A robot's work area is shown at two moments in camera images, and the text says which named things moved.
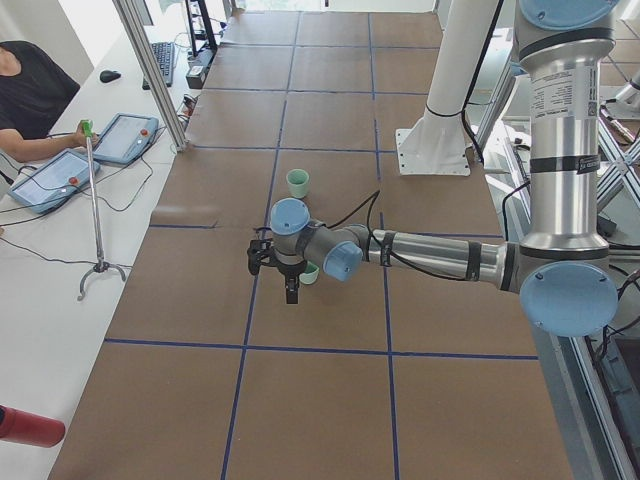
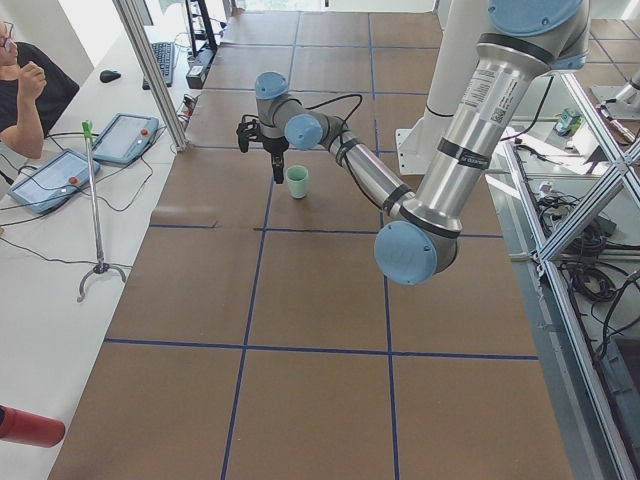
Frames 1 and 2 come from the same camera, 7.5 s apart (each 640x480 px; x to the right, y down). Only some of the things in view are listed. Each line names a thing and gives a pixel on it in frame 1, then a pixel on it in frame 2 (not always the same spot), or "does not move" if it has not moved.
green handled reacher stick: x=88 y=132 does not move
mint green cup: x=310 y=274 to x=297 y=174
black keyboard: x=164 y=54 does not move
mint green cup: x=298 y=183 does not move
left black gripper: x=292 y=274 to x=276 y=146
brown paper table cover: x=392 y=373 does not move
